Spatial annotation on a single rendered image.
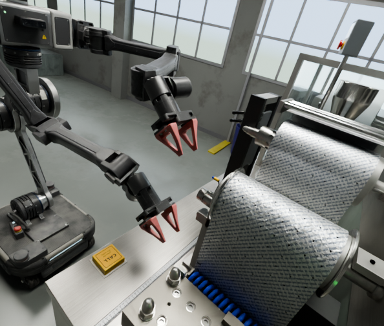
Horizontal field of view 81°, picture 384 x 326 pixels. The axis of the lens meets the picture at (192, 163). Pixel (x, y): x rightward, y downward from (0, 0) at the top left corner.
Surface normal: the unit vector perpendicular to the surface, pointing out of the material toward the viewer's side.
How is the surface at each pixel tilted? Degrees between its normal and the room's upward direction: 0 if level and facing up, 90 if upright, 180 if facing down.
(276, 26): 90
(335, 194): 92
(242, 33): 90
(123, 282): 0
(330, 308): 0
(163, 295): 0
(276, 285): 90
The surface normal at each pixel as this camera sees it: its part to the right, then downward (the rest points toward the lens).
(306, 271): -0.62, 0.27
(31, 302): 0.21, -0.85
